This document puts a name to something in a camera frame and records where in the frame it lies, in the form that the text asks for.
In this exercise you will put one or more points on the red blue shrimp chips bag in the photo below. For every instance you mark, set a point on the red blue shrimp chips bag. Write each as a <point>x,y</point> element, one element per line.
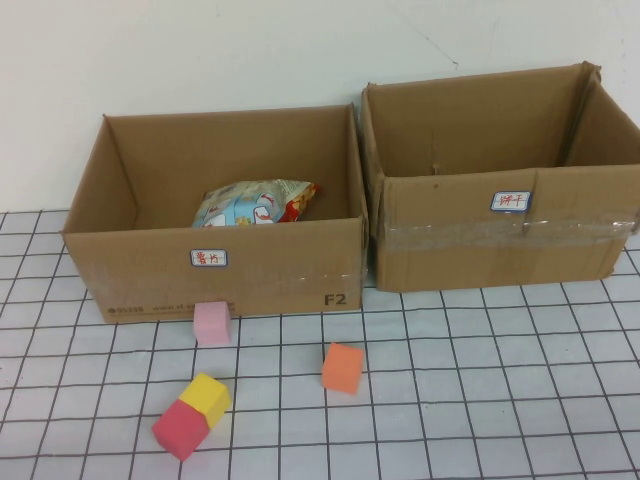
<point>235,205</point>

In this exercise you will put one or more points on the cardboard box with F2 print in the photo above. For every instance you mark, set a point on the cardboard box with F2 print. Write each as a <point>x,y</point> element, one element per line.
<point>280,270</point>

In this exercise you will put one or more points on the white sticker label red writing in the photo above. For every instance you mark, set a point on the white sticker label red writing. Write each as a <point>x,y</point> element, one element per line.
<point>209,257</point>
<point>511,202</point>

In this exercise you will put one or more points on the cardboard box with clear tape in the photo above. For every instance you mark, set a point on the cardboard box with clear tape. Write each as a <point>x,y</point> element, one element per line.
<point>450,250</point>

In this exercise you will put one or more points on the orange foam cube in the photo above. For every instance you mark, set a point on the orange foam cube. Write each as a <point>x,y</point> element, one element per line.
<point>342,370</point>

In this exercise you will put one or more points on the light pink foam cube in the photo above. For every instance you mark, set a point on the light pink foam cube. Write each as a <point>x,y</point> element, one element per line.
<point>212,322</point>

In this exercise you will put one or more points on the yellow foam cube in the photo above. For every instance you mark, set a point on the yellow foam cube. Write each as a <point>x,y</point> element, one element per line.
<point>207,395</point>

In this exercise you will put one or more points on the white black grid table mat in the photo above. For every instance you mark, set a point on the white black grid table mat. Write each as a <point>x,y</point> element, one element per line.
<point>300,440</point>

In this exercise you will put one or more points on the magenta foam cube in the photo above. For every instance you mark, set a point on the magenta foam cube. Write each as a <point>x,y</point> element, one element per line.
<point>177,431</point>

